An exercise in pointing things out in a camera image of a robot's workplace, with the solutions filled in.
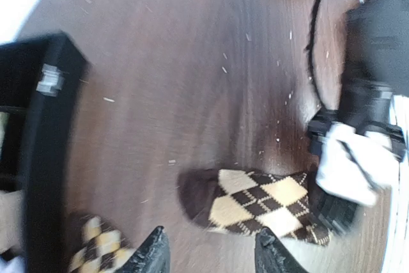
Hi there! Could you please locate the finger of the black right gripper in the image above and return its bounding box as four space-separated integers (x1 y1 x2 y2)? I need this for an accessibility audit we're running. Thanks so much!
308 186 358 236

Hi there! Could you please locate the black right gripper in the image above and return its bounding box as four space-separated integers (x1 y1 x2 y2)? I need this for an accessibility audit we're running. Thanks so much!
307 79 406 161

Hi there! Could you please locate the black box with glass lid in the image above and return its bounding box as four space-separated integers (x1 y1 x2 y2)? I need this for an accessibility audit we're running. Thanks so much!
1 32 88 272

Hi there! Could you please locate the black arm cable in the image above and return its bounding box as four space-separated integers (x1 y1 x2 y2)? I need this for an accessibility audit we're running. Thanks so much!
305 0 339 114

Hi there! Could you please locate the brown tan argyle sock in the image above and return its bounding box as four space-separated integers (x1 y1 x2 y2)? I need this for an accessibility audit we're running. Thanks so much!
177 169 330 246
67 213 136 272

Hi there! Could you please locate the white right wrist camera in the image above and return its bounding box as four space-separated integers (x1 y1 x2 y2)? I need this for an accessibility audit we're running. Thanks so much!
316 123 399 207

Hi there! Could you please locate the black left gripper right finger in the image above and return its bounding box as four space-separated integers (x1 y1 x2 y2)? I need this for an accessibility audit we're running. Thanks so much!
254 227 307 273

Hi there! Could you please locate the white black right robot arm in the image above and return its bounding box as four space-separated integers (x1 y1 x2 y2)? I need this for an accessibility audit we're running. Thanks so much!
307 0 408 235

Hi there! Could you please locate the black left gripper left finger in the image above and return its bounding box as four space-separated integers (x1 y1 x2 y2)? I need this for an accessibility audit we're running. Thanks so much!
116 226 170 273

